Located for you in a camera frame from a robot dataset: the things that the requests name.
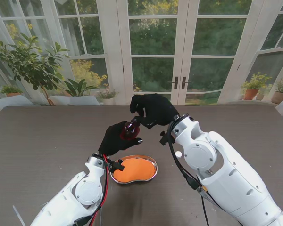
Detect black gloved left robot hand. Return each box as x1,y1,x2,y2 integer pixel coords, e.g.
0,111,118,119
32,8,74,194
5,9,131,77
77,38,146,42
98,121,143,156

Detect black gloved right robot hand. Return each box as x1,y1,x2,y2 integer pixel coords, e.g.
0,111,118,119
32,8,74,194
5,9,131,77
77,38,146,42
129,93,180,129

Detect red translucent sample bottle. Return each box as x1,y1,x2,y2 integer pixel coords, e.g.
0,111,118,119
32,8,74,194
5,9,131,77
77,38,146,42
119,119,141,142

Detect orange tray liner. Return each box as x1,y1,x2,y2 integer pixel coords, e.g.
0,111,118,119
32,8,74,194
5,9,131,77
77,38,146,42
114,158,156,182

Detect kidney-shaped steel tray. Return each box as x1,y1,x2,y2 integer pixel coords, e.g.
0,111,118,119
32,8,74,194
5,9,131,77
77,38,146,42
110,154,159,185

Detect small flowering plant white pot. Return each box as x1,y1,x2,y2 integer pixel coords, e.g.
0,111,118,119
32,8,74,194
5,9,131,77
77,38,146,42
98,88,120,105

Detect white rectangular planter box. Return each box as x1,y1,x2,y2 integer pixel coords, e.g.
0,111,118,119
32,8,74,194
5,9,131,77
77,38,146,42
49,95,100,106

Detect broad-leaf green plant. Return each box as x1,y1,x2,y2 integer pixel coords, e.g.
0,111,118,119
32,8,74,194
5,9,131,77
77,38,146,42
62,79,99,97

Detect yellow-green plant in terracotta pot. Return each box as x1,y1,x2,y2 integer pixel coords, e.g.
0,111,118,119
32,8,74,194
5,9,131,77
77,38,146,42
240,72,273,101

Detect pale grey armchair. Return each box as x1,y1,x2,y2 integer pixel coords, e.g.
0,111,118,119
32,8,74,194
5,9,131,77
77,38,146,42
0,95,35,118

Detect small bush in orange pot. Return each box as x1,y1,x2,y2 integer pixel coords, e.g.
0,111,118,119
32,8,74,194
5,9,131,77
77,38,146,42
0,85,24,97

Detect tall leafy potted tree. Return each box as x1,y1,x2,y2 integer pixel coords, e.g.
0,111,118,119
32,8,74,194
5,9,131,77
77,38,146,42
0,32,70,106

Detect green plant in beige pot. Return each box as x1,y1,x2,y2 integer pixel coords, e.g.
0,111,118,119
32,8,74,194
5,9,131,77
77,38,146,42
271,77,283,105

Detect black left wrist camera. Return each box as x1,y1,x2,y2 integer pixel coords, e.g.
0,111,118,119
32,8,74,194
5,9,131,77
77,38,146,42
108,159,125,171

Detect dark metal door handle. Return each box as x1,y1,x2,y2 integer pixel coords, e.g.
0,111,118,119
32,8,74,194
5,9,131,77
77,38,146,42
168,77,179,89
182,77,193,89

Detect red left arm cable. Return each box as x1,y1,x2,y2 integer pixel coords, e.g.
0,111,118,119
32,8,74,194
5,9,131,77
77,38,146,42
91,154,110,226

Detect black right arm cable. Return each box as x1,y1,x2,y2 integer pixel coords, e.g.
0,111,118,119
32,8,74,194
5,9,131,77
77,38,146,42
167,123,209,226

